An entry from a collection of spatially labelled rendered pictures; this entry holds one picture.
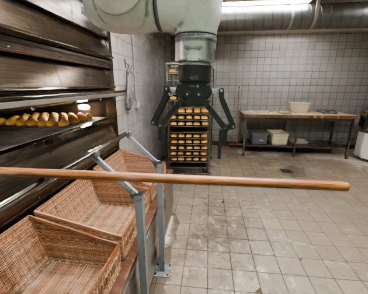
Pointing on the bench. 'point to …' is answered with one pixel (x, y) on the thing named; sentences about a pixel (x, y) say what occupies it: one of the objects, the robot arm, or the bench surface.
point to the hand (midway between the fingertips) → (191, 151)
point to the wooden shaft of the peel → (172, 178)
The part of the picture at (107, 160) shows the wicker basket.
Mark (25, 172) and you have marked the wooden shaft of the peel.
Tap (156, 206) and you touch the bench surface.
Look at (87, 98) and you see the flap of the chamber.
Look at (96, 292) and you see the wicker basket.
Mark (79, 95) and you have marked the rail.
